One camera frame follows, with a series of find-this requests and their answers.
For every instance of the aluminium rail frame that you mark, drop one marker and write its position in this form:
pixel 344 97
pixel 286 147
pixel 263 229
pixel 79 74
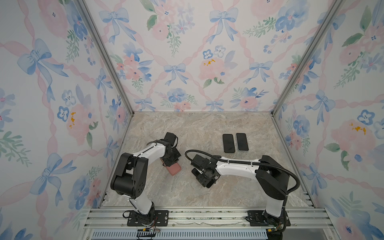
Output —
pixel 200 223

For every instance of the black phone case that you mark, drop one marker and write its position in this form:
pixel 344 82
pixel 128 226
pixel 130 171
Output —
pixel 228 143

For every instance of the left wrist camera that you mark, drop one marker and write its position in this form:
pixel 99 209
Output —
pixel 170 138

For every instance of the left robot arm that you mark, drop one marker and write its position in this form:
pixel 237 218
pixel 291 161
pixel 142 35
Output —
pixel 130 176

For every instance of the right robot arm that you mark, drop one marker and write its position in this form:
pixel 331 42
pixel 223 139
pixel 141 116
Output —
pixel 271 176

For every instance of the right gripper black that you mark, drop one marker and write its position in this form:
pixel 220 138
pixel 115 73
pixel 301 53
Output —
pixel 201 181

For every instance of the pink phone case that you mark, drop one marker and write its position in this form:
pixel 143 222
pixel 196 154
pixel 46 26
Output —
pixel 173 169

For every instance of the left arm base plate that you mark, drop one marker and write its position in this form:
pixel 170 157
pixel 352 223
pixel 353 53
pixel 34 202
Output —
pixel 156 218

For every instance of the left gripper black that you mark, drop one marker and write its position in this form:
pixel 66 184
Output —
pixel 178 154

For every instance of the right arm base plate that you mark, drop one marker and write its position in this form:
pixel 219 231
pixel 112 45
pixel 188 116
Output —
pixel 258 218

